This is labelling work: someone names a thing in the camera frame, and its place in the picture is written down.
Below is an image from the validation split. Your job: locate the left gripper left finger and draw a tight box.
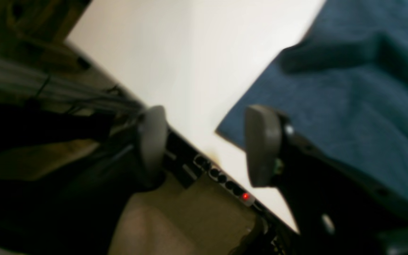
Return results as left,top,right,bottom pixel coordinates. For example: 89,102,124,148
0,106,168,255

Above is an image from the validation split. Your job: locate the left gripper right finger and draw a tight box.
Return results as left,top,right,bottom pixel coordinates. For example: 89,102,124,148
244,104,408,255

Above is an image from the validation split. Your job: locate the dark blue t-shirt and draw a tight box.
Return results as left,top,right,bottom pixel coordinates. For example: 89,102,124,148
217,0,408,200

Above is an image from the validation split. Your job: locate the black power strip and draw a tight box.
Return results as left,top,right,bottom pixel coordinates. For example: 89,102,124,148
161,135,282,220

